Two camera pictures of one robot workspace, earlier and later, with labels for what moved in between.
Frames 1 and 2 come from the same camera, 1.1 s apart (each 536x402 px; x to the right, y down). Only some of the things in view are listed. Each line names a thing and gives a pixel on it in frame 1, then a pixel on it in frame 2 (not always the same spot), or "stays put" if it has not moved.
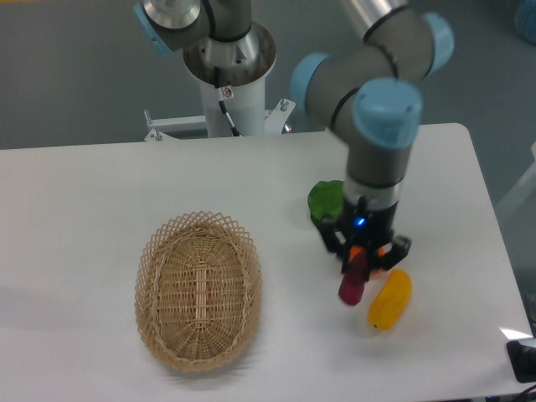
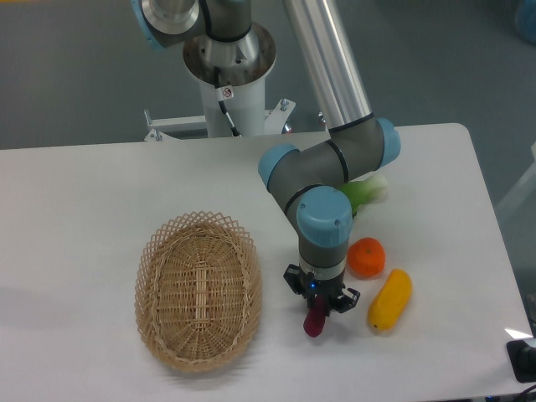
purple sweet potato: [353, 280] -> [315, 318]
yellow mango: [391, 301] stays put
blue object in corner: [526, 20] stays put
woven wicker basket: [198, 290] stays put
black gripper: [368, 227] -> [308, 286]
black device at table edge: [523, 358] stays put
